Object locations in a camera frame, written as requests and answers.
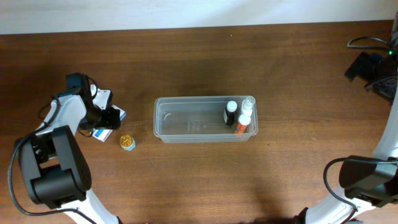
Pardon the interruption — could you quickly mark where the white Panadol box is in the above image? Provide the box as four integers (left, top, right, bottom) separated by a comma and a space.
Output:
92, 105, 126, 142

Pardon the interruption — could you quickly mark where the dark bottle white cap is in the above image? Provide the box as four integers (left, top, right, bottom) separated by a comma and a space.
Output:
223, 101, 238, 126

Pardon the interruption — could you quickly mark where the white spray bottle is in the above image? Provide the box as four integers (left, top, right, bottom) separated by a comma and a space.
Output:
240, 96, 256, 116

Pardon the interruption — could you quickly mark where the orange tube white cap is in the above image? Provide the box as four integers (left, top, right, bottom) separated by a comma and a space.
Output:
234, 114, 251, 134

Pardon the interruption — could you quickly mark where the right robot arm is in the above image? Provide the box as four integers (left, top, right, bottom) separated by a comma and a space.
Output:
292, 22, 397, 224

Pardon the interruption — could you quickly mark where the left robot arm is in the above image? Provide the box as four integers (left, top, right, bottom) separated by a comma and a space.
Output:
7, 73, 121, 223

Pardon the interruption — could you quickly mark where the clear plastic container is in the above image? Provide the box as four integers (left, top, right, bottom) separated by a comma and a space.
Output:
154, 95, 259, 143

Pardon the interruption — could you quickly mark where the small jar gold lid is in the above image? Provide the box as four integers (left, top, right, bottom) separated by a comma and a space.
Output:
119, 134, 136, 151

